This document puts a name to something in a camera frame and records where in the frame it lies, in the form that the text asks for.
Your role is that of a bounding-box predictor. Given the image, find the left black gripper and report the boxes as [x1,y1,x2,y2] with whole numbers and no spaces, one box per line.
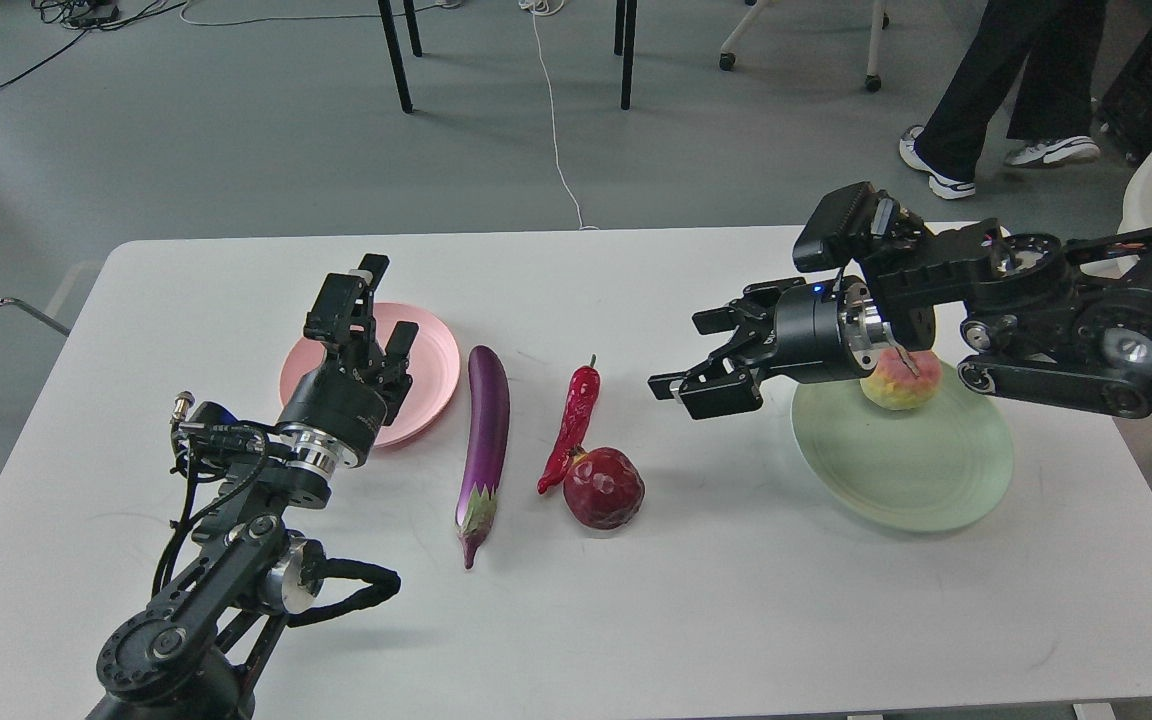
[276,253,419,468]

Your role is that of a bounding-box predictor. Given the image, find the white floor cable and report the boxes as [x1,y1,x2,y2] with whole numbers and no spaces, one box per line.
[520,0,599,232]

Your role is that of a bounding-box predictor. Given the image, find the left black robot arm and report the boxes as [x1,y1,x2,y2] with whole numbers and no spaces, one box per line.
[91,253,419,719]

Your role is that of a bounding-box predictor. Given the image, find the black floor cables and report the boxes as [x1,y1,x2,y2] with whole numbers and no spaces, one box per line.
[0,0,187,121]

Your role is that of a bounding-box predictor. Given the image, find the dark red pomegranate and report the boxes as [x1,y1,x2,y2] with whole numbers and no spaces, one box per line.
[562,447,646,530]

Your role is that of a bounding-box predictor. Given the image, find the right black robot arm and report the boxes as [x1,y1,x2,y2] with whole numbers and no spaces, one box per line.
[647,182,1152,419]

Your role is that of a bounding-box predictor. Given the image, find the pink plate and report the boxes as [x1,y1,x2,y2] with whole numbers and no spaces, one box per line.
[279,302,462,448]

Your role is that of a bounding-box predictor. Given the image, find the yellow red peach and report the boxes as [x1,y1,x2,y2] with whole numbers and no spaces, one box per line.
[859,348,943,411]

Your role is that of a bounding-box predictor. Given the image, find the person legs in black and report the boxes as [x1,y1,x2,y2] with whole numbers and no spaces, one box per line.
[899,1,1107,200]

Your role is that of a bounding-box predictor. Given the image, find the black table legs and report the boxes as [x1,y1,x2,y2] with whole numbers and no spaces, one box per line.
[376,0,639,115]

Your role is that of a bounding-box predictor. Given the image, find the purple eggplant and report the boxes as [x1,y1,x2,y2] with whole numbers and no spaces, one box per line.
[454,344,511,570]

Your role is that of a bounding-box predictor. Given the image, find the green plate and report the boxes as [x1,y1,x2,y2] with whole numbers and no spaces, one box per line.
[790,381,1015,533]

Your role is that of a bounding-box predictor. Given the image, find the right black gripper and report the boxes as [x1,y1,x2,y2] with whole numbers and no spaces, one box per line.
[647,276,892,420]

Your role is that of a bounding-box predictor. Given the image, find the red chili pepper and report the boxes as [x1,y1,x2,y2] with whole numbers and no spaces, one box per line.
[538,354,602,495]

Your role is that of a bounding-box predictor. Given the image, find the white chair base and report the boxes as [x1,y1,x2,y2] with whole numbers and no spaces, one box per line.
[718,0,890,94]

